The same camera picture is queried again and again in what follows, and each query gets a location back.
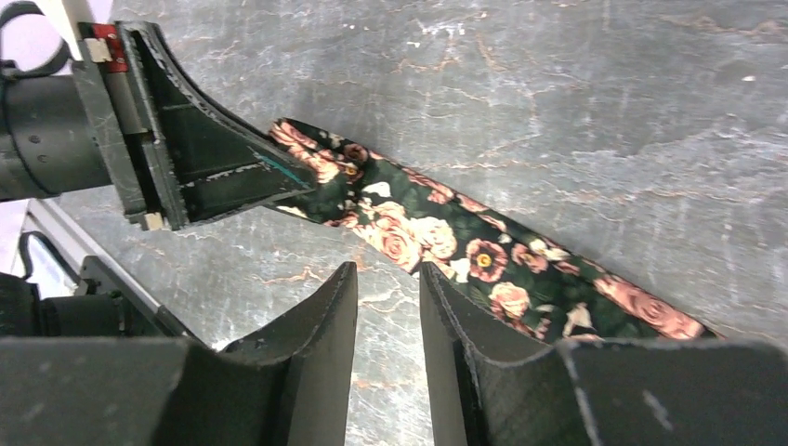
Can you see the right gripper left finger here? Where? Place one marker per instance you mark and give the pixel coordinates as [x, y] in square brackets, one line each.
[289, 384]

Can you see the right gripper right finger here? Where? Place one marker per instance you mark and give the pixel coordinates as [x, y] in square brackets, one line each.
[488, 384]

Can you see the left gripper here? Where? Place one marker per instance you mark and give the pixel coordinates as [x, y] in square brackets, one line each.
[129, 116]

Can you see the black floral tie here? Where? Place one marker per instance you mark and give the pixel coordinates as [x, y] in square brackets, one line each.
[521, 277]

